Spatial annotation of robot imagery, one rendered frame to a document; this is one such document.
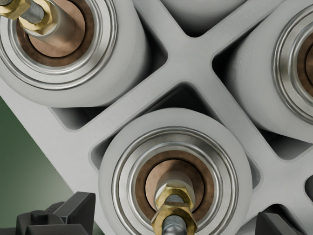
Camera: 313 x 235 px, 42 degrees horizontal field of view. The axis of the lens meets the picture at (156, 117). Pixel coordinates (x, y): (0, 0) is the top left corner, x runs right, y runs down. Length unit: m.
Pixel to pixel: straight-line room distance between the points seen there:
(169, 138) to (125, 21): 0.07
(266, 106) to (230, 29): 0.09
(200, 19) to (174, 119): 0.12
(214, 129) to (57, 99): 0.10
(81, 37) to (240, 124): 0.14
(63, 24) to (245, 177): 0.14
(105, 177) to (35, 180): 0.29
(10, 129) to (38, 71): 0.29
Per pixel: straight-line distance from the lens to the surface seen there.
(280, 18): 0.26
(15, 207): 0.55
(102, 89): 0.25
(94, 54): 0.25
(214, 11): 0.32
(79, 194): 0.16
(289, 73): 0.25
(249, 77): 0.26
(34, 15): 0.21
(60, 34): 0.24
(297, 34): 0.26
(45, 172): 0.53
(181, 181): 0.22
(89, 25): 0.25
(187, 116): 0.25
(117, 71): 0.25
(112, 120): 0.32
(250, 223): 0.35
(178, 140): 0.24
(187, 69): 0.32
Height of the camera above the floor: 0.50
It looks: 87 degrees down
